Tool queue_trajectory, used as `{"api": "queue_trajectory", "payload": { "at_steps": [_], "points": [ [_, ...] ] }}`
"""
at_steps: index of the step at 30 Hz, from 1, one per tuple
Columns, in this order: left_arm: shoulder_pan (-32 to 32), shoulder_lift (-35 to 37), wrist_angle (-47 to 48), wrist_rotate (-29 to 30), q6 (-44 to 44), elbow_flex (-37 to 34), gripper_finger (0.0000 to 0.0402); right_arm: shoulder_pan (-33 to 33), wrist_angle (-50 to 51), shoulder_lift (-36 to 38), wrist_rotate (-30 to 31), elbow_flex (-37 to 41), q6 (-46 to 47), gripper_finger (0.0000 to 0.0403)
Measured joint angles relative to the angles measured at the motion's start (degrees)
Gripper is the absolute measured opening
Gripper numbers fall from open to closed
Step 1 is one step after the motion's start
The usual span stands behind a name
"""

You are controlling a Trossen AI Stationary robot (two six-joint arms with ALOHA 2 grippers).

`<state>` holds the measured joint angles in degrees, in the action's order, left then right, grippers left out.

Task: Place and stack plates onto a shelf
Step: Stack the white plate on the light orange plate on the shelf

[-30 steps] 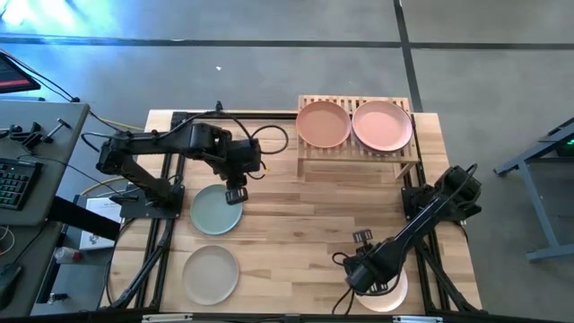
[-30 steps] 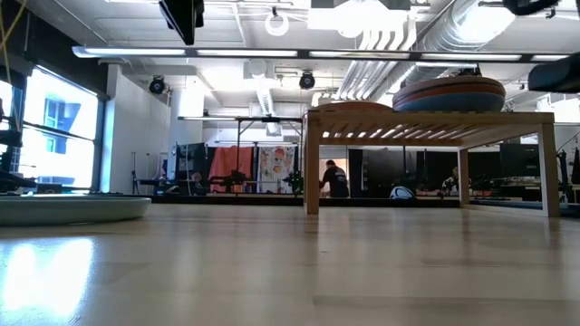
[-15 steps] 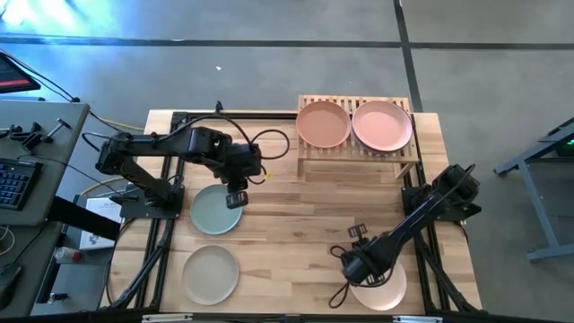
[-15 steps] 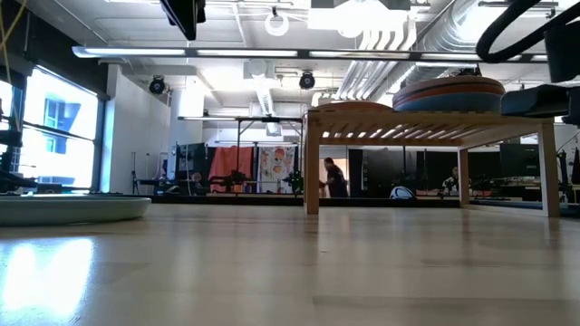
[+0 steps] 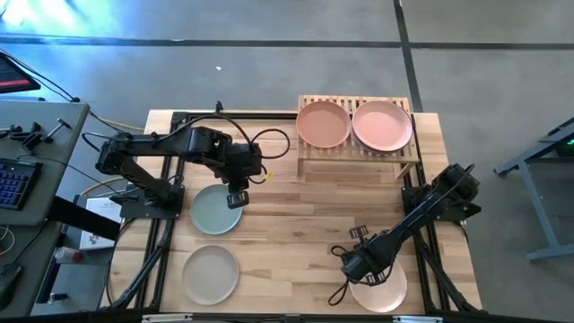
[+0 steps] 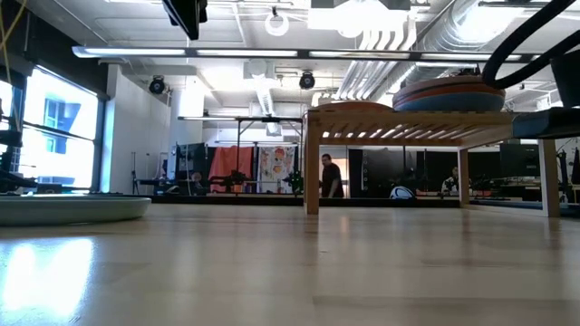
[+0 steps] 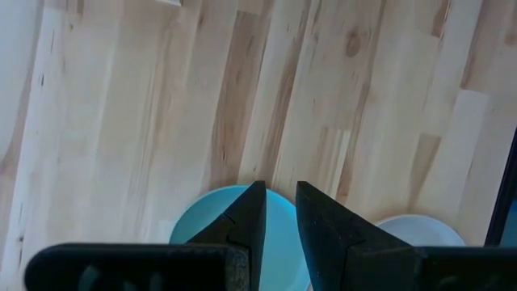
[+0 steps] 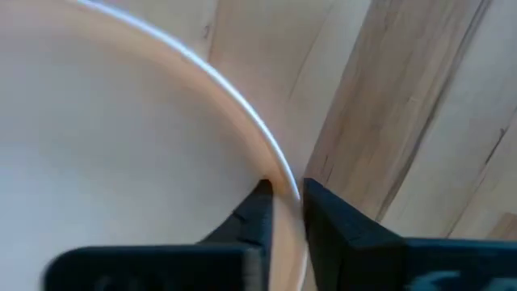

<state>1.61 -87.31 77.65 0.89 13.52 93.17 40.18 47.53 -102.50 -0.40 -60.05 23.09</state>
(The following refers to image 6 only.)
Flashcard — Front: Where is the floral printed hanging cloth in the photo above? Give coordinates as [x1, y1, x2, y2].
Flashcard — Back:
[256, 145, 299, 195]

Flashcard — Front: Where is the large bright window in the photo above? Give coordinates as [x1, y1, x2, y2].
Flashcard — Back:
[0, 66, 109, 194]

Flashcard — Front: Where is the white ceiling ring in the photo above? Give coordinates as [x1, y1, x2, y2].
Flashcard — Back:
[264, 12, 291, 38]

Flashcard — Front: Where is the long ceiling light bar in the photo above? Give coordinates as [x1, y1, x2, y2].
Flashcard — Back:
[71, 44, 541, 63]

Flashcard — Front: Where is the black background monitor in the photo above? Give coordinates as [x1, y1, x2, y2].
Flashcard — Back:
[499, 143, 541, 178]

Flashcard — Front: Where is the dusty brown-pink plate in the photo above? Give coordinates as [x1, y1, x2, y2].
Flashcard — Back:
[322, 100, 395, 113]

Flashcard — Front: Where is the thin black tripod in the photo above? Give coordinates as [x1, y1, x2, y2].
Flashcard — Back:
[130, 150, 142, 197]

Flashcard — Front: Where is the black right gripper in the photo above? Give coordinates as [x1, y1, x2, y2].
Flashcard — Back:
[549, 48, 580, 109]

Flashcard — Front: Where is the black metal stand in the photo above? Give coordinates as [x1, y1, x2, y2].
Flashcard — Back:
[0, 96, 38, 197]

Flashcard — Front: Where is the black metal rack frame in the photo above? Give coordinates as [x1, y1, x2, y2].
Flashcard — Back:
[234, 115, 305, 197]

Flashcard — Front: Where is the silver ventilation duct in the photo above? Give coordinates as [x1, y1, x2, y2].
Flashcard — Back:
[335, 0, 532, 101]

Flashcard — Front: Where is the wooden slatted shelf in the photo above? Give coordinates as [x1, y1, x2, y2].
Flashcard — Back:
[303, 107, 564, 220]

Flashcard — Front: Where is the black aluminium table frame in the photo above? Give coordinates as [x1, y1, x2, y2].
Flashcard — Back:
[101, 192, 580, 217]

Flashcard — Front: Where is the person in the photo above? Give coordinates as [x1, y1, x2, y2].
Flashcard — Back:
[440, 165, 462, 197]
[188, 171, 205, 196]
[320, 153, 345, 199]

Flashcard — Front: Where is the red orange hanging cloth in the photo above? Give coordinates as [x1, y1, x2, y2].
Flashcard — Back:
[208, 145, 256, 195]

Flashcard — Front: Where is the sage green plate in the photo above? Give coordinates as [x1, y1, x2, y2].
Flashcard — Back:
[0, 194, 153, 228]

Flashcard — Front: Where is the blue plate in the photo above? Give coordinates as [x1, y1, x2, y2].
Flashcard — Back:
[392, 91, 508, 114]

